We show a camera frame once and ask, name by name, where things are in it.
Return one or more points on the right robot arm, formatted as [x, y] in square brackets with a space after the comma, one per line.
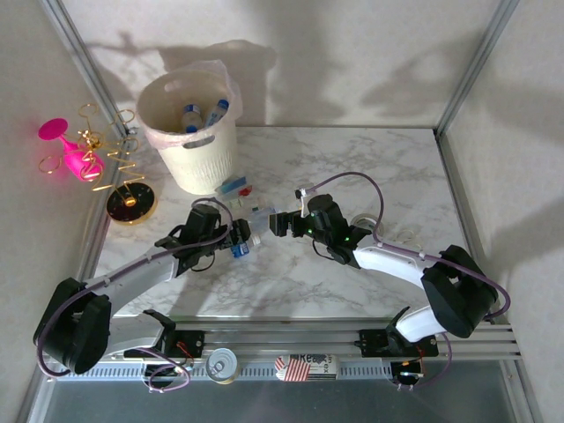
[388, 262]

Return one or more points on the pink wine glass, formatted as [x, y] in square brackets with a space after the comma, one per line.
[75, 158]

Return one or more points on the clear crushed bottle white cap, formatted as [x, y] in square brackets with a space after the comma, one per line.
[260, 220]

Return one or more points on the tin can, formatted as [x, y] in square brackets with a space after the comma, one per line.
[222, 365]

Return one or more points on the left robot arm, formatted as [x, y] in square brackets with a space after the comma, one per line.
[132, 275]

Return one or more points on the aluminium side rail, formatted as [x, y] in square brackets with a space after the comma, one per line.
[100, 229]

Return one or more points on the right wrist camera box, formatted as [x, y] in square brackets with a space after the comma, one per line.
[304, 207]

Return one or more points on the white tape roll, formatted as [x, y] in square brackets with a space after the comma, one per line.
[365, 216]

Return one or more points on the white plastic bin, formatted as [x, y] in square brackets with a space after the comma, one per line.
[207, 163]

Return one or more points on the blue label bottle white cap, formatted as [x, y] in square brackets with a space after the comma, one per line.
[239, 251]

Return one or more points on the aluminium frame post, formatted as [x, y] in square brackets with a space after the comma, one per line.
[88, 66]
[474, 66]

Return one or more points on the aluminium mounting rail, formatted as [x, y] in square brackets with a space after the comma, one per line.
[286, 341]

